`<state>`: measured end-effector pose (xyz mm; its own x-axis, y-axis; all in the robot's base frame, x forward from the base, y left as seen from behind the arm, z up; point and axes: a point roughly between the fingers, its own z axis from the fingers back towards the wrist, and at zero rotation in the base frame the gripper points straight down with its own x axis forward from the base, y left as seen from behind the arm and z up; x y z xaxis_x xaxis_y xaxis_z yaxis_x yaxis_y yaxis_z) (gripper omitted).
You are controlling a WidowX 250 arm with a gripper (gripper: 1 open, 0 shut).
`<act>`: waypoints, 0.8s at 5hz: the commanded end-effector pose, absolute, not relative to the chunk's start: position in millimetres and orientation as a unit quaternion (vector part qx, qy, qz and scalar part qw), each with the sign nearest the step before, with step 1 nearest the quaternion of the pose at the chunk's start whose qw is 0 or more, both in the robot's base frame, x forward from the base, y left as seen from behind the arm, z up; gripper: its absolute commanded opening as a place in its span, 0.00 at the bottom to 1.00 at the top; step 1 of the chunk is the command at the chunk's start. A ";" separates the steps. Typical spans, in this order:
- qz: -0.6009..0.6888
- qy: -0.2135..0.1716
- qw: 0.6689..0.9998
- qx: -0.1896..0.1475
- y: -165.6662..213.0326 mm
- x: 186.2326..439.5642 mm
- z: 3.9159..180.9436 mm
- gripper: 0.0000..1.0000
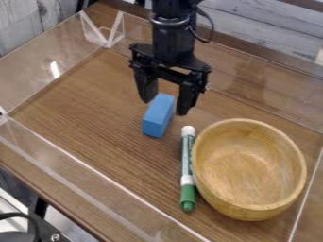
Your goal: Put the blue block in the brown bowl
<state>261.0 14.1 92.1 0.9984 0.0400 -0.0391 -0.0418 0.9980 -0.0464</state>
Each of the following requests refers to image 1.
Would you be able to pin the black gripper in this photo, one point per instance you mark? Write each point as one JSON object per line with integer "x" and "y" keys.
{"x": 168, "y": 59}

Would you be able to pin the blue foam block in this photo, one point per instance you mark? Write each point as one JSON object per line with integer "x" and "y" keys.
{"x": 158, "y": 115}

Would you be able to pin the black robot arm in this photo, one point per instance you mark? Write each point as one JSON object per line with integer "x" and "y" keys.
{"x": 175, "y": 8}

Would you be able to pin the brown wooden bowl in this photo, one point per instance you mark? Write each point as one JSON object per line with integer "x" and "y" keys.
{"x": 250, "y": 169}

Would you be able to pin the green white marker pen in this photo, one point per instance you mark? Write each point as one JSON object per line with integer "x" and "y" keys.
{"x": 187, "y": 181}

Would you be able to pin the black table leg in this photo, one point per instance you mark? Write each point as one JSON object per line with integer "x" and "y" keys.
{"x": 40, "y": 207}

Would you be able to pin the black metal bracket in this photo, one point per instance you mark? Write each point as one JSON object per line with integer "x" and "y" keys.
{"x": 47, "y": 232}

